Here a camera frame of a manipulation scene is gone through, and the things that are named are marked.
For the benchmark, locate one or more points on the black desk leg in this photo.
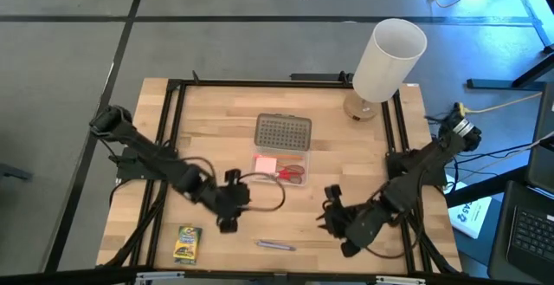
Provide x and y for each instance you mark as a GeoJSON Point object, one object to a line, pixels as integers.
{"type": "Point", "coordinates": [506, 83]}

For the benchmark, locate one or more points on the yellow green crayon box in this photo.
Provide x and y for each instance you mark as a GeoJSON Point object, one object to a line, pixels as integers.
{"type": "Point", "coordinates": [188, 245]}

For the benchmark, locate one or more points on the orange pencil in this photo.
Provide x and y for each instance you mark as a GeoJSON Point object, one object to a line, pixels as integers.
{"type": "Point", "coordinates": [285, 157]}

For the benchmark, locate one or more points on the white printed box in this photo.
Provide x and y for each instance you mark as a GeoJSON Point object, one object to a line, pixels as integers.
{"type": "Point", "coordinates": [472, 218]}

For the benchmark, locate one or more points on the purple pen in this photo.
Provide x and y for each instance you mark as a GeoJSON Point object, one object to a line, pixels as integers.
{"type": "Point", "coordinates": [276, 246]}

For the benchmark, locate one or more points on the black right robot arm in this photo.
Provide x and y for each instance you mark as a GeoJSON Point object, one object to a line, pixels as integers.
{"type": "Point", "coordinates": [415, 181]}

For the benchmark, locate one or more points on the clear pencil box grey lid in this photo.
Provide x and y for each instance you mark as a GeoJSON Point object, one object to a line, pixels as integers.
{"type": "Point", "coordinates": [282, 133]}

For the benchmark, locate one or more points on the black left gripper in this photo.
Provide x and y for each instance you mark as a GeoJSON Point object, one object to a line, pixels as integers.
{"type": "Point", "coordinates": [231, 200]}

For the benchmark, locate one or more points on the white shade table lamp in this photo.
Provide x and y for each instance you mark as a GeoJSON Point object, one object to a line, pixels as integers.
{"type": "Point", "coordinates": [387, 64]}

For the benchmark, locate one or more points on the black overhead rig rail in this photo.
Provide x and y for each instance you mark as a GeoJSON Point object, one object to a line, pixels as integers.
{"type": "Point", "coordinates": [65, 276]}

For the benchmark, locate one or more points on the black laptop keyboard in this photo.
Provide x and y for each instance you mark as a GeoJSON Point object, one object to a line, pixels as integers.
{"type": "Point", "coordinates": [530, 233]}

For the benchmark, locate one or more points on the yellow power plug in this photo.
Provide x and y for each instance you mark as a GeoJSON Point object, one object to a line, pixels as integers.
{"type": "Point", "coordinates": [461, 109]}

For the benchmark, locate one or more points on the pink sticky note pad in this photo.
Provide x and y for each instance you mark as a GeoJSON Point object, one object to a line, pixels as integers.
{"type": "Point", "coordinates": [265, 165]}

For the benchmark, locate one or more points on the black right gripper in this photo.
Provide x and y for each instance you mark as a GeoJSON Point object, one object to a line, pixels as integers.
{"type": "Point", "coordinates": [339, 220]}

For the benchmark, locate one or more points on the black aluminium table frame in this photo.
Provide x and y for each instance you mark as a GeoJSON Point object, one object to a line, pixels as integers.
{"type": "Point", "coordinates": [277, 83]}

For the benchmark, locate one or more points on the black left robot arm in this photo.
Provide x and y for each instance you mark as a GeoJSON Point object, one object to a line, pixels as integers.
{"type": "Point", "coordinates": [147, 150]}

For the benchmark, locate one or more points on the dark monitor screen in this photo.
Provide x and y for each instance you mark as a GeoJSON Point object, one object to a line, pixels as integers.
{"type": "Point", "coordinates": [543, 146]}

